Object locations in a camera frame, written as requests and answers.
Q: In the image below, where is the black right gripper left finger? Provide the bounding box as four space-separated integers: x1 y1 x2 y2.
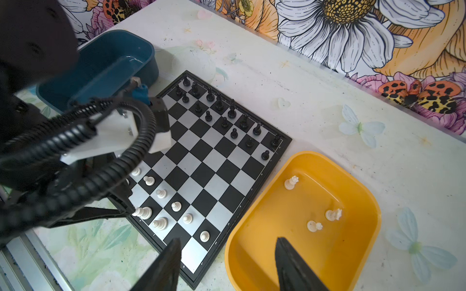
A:
131 238 182 291

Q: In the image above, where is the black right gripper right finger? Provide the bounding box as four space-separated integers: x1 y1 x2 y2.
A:
275 237 329 291

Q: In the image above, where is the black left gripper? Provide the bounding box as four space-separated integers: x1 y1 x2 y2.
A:
1 152 136 236

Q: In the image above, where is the white queen piece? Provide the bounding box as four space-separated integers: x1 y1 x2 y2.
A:
132 207 152 220

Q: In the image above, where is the white king piece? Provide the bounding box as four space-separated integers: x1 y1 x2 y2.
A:
151 217 168 231

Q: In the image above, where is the yellow plastic tray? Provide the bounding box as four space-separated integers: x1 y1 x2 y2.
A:
225 151 382 291

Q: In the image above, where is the black and white chessboard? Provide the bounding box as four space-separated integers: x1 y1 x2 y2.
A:
127 72 292 289

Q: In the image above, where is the teal plastic bin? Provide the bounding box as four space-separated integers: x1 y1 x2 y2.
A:
36 30 159 113

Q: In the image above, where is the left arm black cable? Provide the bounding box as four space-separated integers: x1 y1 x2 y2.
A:
0 96 157 234

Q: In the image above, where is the aluminium front rail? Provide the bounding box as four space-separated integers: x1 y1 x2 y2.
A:
1 230 73 291

